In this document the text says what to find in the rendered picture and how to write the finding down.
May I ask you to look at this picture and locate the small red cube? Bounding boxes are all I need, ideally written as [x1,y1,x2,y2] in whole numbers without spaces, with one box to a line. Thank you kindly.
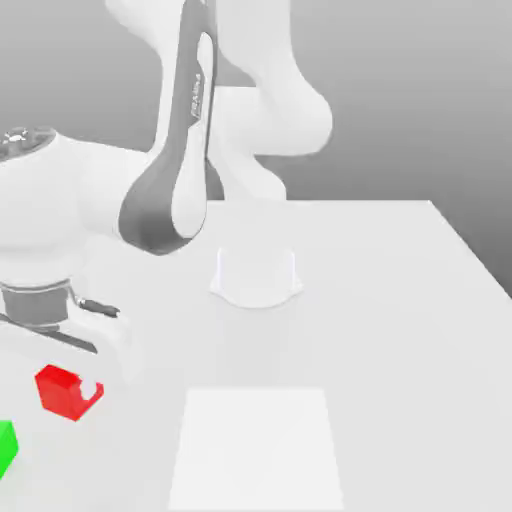
[34,363,105,423]

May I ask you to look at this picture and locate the small green cube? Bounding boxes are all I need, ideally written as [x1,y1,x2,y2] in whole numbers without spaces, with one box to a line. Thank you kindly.
[0,419,20,481]

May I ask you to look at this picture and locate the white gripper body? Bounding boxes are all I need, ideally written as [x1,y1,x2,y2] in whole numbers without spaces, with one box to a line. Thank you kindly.
[0,313,130,388]

